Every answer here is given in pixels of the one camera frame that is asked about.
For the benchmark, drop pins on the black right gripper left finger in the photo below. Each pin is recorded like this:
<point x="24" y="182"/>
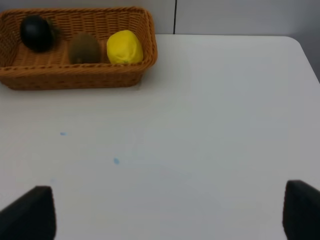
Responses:
<point x="30" y="217"/>

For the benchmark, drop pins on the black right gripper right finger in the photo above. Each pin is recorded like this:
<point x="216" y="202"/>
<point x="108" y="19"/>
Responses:
<point x="301" y="211"/>

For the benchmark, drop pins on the brown kiwi fruit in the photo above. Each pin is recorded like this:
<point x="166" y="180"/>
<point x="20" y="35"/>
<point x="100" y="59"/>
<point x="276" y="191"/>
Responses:
<point x="84" y="49"/>

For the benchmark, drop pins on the dark mangosteen fruit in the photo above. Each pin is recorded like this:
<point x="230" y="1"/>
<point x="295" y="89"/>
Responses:
<point x="37" y="33"/>

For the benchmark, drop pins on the yellow lemon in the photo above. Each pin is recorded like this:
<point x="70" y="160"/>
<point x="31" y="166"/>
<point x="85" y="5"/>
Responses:
<point x="123" y="47"/>

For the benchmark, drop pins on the orange wicker basket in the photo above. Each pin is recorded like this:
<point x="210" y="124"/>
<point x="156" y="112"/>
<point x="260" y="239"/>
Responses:
<point x="24" y="70"/>

